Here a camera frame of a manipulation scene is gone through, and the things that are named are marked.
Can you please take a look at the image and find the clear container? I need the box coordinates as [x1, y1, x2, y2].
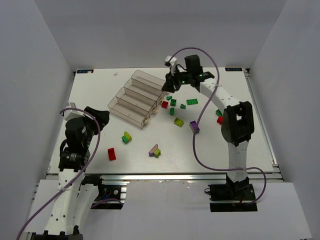
[115, 87, 155, 117]
[131, 70, 168, 98]
[107, 96, 150, 129]
[123, 77, 165, 108]

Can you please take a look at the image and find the red lego brick front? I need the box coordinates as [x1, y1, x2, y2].
[107, 148, 117, 161]

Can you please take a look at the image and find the blue label corner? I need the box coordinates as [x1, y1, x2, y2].
[224, 67, 243, 72]
[76, 69, 94, 74]

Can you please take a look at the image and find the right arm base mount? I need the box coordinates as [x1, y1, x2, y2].
[204, 184, 258, 213]

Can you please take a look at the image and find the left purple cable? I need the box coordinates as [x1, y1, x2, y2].
[14, 107, 125, 240]

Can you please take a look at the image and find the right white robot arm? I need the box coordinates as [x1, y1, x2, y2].
[162, 55, 255, 202]

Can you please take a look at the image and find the green lego with number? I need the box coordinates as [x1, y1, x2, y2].
[169, 107, 175, 116]

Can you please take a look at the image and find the blue label left corner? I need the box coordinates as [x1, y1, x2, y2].
[76, 69, 94, 74]

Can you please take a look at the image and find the lime square lego brick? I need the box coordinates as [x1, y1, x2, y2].
[173, 117, 184, 127]

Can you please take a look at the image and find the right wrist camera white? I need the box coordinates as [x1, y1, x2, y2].
[164, 55, 177, 75]

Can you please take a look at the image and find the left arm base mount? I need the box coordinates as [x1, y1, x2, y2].
[80, 175, 123, 210]

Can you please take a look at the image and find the green lego brick right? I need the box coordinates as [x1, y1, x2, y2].
[215, 109, 223, 117]

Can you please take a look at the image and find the green and lime lego stack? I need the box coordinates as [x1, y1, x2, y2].
[121, 131, 132, 144]

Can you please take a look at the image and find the red large lego brick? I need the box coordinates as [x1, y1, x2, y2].
[217, 116, 223, 125]

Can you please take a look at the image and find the red square lego brick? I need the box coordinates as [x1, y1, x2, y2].
[161, 101, 169, 109]

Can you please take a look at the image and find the blue label right corner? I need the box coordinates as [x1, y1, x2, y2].
[224, 67, 243, 72]

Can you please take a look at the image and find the green square lego upside-down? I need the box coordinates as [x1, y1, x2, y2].
[170, 99, 177, 107]

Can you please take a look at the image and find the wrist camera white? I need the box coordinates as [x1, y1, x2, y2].
[62, 102, 83, 121]
[164, 55, 177, 75]

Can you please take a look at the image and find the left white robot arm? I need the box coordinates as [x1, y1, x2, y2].
[27, 106, 110, 240]

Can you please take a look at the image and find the green long lego brick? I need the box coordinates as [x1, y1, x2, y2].
[186, 98, 199, 106]

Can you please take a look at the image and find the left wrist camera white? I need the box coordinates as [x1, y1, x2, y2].
[62, 102, 83, 121]

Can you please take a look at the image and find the purple and lime lego stack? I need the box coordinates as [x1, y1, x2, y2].
[148, 144, 161, 158]

